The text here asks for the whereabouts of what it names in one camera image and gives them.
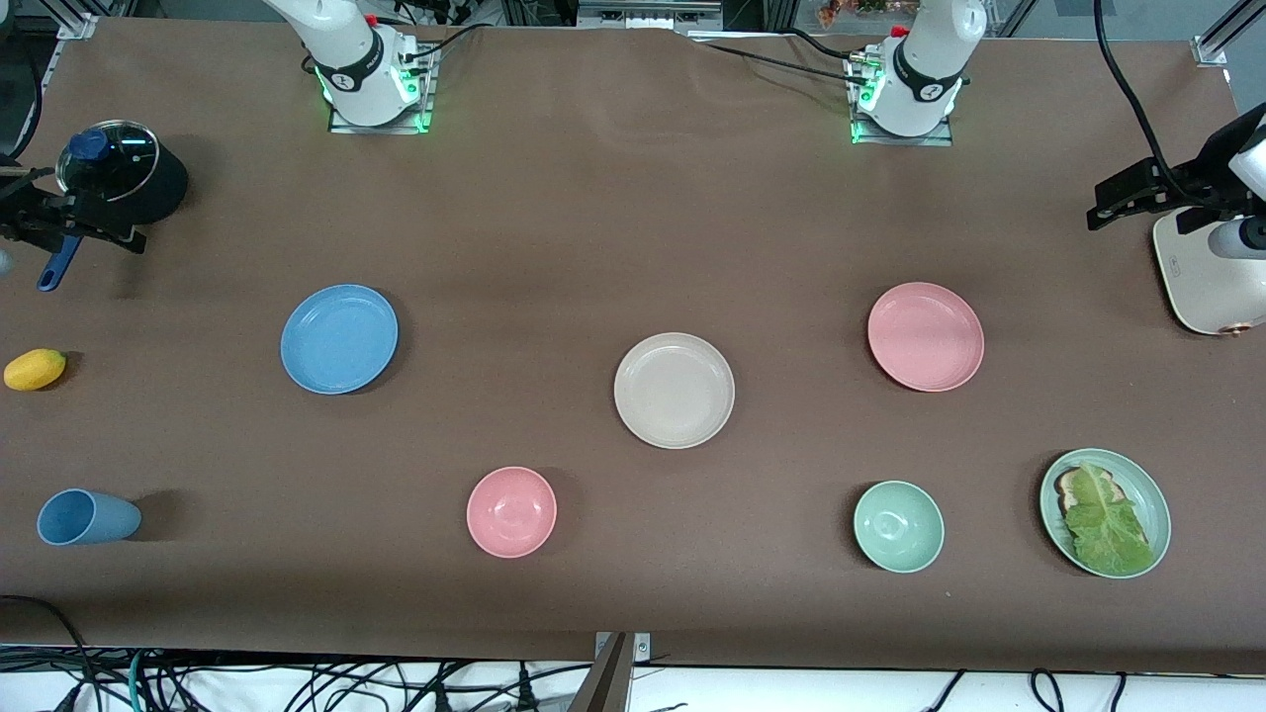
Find pink shallow bowl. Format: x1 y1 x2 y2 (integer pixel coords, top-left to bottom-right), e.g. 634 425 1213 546
867 282 986 394

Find blue shallow bowl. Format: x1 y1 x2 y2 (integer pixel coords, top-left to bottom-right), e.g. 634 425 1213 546
280 284 400 396

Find glass lid with blue knob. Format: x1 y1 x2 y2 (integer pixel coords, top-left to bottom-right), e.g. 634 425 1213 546
56 119 161 204

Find white toaster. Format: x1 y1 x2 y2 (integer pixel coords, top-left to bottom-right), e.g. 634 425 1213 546
1152 208 1266 337

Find yellow lemon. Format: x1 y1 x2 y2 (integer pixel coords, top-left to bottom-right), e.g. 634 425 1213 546
3 348 67 392

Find blue plastic cup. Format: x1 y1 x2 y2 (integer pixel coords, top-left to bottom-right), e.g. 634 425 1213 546
37 489 142 547

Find toasted bread slice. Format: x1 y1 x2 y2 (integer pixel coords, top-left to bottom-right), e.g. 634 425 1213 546
1054 468 1124 515

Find green plate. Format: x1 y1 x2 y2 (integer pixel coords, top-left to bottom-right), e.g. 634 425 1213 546
1039 448 1173 579

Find green lettuce leaf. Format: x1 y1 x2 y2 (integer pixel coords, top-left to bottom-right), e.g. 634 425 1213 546
1063 461 1156 577

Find orange artificial flowers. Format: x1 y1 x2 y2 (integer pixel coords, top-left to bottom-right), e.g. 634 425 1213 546
816 0 896 29

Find small deep green bowl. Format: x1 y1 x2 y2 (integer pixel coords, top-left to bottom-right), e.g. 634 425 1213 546
853 480 946 575

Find beige shallow bowl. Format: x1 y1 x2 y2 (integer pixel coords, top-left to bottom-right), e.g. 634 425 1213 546
613 332 736 451

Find small deep pink bowl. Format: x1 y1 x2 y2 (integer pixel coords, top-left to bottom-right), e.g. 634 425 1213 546
466 466 558 560

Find grey metal box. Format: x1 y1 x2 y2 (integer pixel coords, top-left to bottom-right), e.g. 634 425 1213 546
577 0 725 36

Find black pot with blue handle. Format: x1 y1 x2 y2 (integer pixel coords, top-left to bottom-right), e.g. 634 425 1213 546
38 119 190 293

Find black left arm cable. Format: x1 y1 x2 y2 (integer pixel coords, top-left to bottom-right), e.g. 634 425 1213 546
1092 0 1188 194

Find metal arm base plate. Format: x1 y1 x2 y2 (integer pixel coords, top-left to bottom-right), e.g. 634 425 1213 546
847 49 956 147
326 44 436 135

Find black base power cable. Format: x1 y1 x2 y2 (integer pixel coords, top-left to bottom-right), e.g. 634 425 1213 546
690 38 859 88
779 26 863 64
401 20 497 65

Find dark camera mount post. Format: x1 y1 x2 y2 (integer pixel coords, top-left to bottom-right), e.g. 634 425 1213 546
569 633 634 712

